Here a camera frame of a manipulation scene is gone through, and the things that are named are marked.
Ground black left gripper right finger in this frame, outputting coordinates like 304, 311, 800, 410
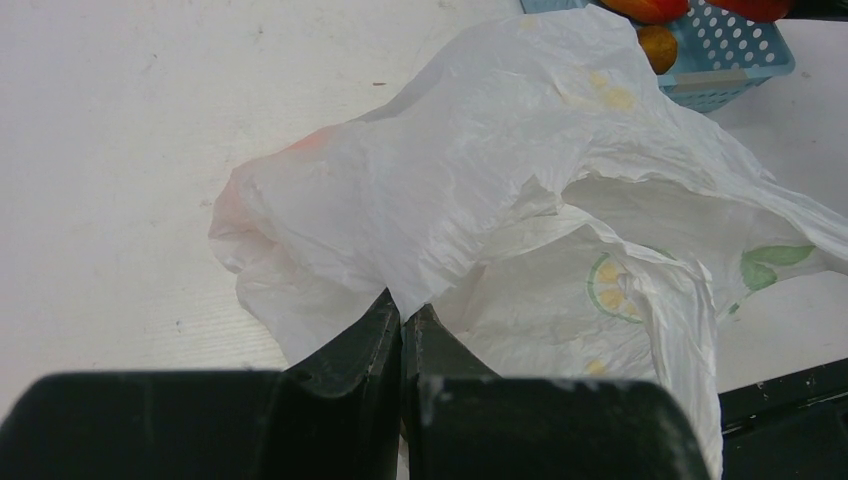
403, 306, 709, 479

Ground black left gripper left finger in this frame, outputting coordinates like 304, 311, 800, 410
1, 293, 401, 479

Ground white plastic bag lemon print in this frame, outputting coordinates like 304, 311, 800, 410
209, 6, 847, 478

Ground red yellow fake mango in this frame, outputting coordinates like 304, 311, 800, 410
600, 0, 690, 25

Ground red fake pomegranate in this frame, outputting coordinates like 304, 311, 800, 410
707, 0, 795, 23

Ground light blue perforated basket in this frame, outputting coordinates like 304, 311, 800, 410
520, 1, 796, 113

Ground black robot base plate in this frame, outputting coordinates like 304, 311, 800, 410
719, 359, 847, 479

